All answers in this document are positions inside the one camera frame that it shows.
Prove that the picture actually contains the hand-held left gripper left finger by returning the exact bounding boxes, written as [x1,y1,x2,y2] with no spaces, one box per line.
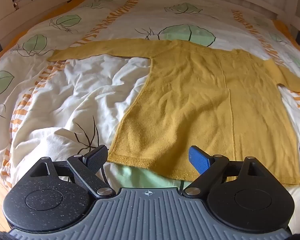
[30,144,116,197]

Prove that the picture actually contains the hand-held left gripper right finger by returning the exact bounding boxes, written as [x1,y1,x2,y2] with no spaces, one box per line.
[182,145,264,197]

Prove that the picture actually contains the yellow knitted sweater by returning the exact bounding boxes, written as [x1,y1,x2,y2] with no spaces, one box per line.
[47,38,300,186]

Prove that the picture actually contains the white leaf print duvet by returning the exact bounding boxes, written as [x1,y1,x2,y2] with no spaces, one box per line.
[0,0,300,207]

